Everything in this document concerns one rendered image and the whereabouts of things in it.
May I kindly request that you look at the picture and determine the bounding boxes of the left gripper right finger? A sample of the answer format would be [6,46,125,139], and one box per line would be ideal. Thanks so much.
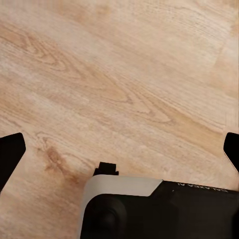
[223,132,239,172]

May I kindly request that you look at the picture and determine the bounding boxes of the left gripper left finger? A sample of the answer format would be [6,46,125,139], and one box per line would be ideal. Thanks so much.
[0,132,26,192]

